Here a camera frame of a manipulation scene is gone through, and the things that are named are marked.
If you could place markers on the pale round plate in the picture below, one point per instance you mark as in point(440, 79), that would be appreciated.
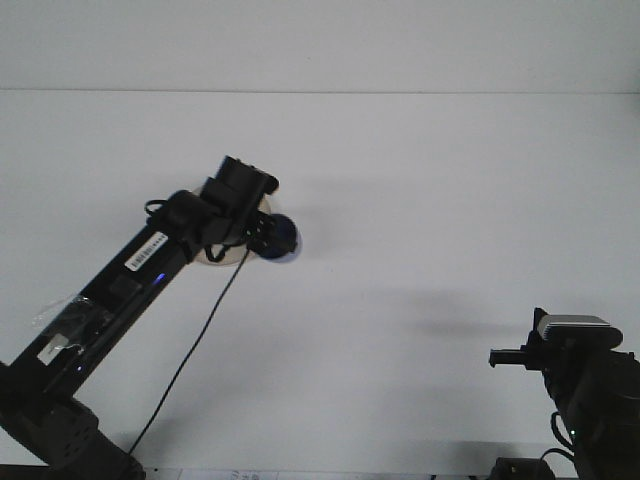
point(232, 256)

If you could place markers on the pale blue cup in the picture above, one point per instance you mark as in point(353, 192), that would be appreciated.
point(287, 235)

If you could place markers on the arm grey camera box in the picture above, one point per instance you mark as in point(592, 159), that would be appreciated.
point(580, 325)

